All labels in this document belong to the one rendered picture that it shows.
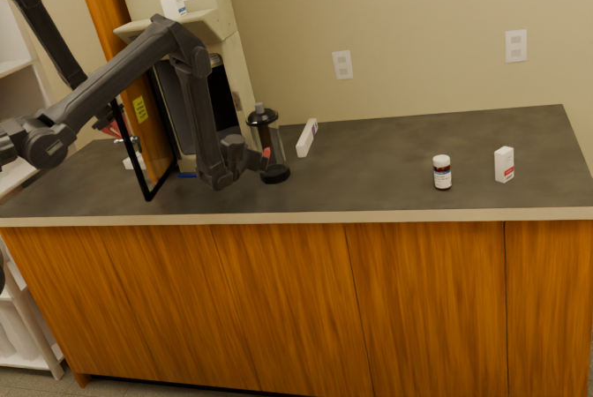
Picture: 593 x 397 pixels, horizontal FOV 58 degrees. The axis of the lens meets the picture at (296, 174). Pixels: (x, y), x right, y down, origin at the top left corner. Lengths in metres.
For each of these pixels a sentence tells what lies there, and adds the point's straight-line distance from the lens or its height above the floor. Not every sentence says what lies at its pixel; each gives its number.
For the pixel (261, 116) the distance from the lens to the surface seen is 1.70.
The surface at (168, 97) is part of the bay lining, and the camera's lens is 1.97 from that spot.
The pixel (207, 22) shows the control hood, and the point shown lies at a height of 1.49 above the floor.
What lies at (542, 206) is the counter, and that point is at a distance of 1.51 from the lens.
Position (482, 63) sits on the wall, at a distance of 2.10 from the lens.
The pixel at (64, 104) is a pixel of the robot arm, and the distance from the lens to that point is 1.15.
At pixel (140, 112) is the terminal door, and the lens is 1.82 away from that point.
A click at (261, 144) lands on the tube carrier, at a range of 1.73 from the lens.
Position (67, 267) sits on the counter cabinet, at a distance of 2.26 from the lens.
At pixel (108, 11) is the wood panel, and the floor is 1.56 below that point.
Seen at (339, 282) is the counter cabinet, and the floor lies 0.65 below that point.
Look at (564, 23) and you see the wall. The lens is 2.09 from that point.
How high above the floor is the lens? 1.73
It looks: 26 degrees down
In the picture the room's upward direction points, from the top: 12 degrees counter-clockwise
